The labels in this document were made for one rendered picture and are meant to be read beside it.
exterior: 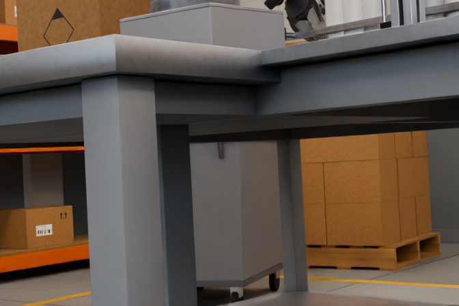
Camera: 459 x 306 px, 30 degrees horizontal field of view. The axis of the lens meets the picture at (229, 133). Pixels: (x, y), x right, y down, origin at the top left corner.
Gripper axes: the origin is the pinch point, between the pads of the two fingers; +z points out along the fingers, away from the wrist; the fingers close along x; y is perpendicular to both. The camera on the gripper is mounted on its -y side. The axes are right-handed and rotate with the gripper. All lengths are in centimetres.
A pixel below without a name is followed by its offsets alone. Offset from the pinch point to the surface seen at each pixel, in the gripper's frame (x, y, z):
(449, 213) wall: 228, 403, -49
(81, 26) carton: 24, -42, -20
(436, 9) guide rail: -28.7, -3.6, 14.3
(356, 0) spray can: -13.7, -1.6, -0.6
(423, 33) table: -53, -65, 44
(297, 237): 96, 78, 6
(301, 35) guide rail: 1.0, -3.6, -2.7
